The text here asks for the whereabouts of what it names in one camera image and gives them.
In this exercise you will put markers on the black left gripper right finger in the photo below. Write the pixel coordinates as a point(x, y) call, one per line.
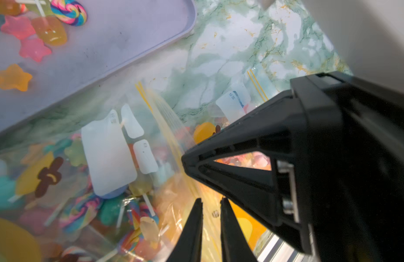
point(233, 243)

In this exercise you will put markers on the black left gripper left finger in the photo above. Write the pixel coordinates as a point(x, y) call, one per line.
point(189, 245)

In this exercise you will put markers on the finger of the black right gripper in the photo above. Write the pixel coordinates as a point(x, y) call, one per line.
point(265, 130)
point(260, 193)

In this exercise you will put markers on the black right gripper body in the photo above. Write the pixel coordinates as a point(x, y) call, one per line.
point(346, 143)

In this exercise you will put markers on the pile of colourful candies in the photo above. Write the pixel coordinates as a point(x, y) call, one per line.
point(39, 24)

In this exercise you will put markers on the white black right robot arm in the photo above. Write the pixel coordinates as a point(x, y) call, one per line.
point(369, 36)

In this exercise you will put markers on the lilac plastic tray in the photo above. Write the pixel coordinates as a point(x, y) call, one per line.
point(116, 34)

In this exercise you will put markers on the aluminium front rail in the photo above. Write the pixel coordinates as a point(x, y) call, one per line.
point(274, 249)

